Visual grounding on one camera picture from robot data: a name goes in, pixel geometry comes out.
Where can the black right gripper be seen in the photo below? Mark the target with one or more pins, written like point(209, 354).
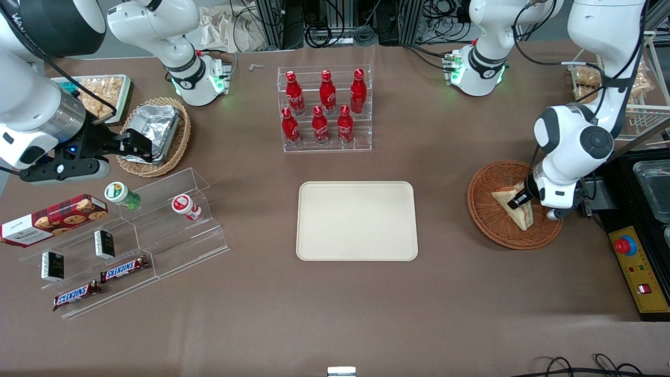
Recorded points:
point(98, 140)

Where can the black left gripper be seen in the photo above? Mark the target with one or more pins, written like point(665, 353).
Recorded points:
point(529, 189)

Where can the triangle sandwich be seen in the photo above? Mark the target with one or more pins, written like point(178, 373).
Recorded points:
point(507, 201)

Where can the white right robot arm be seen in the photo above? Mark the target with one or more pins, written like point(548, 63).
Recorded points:
point(31, 104)

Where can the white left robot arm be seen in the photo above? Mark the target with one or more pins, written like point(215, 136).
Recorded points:
point(562, 136)

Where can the oval tan wicker basket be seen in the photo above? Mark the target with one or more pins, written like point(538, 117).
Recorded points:
point(178, 141)

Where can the round brown wicker basket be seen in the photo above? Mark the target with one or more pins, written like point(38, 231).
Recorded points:
point(487, 220)

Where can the white tray with teal rim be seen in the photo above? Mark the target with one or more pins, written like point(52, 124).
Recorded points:
point(124, 102)

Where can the cream rectangular plastic tray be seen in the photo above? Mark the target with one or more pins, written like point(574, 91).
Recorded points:
point(356, 220)

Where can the silver foil package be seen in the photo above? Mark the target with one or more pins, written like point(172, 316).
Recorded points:
point(154, 123)

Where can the green cap drink bottle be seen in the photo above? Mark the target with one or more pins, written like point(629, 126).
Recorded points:
point(121, 195)

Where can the bagged brown fried snacks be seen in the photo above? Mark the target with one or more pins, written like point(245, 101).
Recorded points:
point(102, 91)

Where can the red cap drink bottle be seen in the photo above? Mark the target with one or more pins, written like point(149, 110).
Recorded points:
point(186, 207)

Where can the small black chocolate box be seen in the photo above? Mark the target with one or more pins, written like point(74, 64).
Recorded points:
point(52, 267)
point(104, 244)

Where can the black appliance housing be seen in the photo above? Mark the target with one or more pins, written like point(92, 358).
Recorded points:
point(625, 183)

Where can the clear acrylic step shelf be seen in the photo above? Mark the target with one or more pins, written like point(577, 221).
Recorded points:
point(172, 246)

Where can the red tartan cookie box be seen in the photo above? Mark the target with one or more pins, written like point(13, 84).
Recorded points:
point(52, 220)

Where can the bagged fried snack packet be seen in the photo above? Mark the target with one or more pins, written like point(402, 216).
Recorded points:
point(583, 94)
point(641, 81)
point(586, 77)

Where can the Snickers chocolate bar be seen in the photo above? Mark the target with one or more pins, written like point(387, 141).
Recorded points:
point(76, 296)
point(124, 269)

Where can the metal appliance pan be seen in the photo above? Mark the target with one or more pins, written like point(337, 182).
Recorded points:
point(654, 188)

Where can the yellow panel control box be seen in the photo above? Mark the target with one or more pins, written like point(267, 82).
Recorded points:
point(641, 272)

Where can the small beige clip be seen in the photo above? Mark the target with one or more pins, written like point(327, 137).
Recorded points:
point(256, 66)

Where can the beige cloth bag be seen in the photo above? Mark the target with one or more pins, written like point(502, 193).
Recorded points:
point(230, 29)

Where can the red cola bottle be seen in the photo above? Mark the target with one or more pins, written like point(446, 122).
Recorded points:
point(293, 94)
point(358, 91)
point(320, 126)
point(345, 125)
point(327, 93)
point(289, 128)

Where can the clear acrylic bottle rack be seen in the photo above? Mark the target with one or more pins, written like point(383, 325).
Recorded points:
point(327, 147)

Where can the small white grey device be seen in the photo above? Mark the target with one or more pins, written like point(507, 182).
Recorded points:
point(341, 372)

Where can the grey wrist camera bar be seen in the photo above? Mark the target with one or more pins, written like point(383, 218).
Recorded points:
point(78, 170)

